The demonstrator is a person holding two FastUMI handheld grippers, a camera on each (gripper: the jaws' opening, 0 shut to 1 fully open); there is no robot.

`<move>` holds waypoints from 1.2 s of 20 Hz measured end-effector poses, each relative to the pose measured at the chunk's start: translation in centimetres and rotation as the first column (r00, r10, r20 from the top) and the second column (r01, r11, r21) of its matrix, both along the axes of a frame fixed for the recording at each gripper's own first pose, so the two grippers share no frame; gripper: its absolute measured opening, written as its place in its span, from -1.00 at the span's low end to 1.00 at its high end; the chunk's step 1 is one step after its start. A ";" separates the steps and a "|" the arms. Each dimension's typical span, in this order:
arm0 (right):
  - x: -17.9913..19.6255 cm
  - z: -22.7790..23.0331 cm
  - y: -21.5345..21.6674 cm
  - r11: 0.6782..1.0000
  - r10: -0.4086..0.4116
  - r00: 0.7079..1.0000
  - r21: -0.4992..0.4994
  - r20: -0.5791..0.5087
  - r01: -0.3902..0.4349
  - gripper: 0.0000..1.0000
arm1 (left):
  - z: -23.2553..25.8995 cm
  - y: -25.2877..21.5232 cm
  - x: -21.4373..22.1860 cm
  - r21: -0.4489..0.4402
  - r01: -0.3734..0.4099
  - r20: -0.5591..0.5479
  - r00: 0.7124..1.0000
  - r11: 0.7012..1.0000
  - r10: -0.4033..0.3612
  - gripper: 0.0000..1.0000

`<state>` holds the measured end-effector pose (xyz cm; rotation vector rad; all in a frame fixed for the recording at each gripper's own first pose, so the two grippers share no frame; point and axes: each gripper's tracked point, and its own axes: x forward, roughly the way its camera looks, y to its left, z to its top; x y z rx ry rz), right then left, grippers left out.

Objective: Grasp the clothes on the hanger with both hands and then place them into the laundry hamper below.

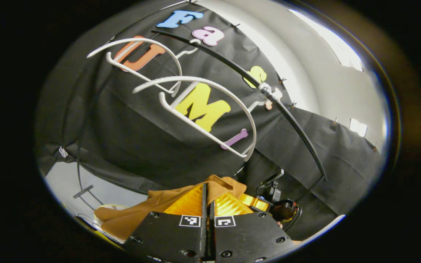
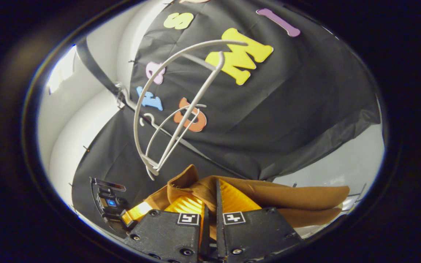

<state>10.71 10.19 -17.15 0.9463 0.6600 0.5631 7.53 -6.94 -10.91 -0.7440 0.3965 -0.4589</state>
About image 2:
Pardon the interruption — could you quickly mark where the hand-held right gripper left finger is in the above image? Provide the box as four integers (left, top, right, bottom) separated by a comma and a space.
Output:
133, 195, 211, 263

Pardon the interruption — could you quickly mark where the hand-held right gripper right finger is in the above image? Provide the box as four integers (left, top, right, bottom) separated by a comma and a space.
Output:
216, 179, 303, 263

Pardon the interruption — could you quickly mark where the brown jacket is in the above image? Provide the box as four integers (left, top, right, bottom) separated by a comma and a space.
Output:
143, 164, 350, 242

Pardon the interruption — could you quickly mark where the white plastic clothes hanger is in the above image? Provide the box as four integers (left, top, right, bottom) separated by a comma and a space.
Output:
139, 104, 208, 173
117, 39, 249, 182

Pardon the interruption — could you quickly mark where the clear tape wrap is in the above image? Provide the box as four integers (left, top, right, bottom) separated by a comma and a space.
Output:
115, 83, 131, 107

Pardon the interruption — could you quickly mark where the black backdrop cloth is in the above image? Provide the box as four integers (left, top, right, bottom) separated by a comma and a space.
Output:
71, 0, 382, 236

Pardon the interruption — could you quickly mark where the long ceiling light panel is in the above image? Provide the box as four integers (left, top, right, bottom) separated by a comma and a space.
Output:
47, 45, 78, 95

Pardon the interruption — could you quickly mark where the black clothes rail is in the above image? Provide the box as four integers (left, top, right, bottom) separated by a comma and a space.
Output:
75, 38, 255, 180

